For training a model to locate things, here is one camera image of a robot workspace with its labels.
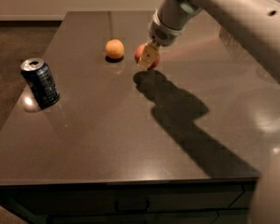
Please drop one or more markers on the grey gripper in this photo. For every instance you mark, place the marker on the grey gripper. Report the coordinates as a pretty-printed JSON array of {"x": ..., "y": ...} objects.
[{"x": 163, "y": 33}]

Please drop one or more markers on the orange fruit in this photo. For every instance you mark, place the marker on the orange fruit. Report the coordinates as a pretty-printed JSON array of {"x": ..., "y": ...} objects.
[{"x": 114, "y": 49}]

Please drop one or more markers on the dark cabinet drawer front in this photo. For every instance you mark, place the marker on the dark cabinet drawer front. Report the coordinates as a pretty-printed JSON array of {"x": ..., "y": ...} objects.
[{"x": 102, "y": 201}]

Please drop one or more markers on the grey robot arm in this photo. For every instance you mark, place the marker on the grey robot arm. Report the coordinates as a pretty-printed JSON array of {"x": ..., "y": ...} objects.
[{"x": 255, "y": 24}]

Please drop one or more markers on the black drawer handle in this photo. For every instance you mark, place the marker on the black drawer handle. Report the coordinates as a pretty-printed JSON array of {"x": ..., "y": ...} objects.
[{"x": 132, "y": 206}]

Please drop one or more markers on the blue soda can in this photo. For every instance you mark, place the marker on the blue soda can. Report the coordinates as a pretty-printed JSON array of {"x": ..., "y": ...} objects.
[{"x": 40, "y": 80}]

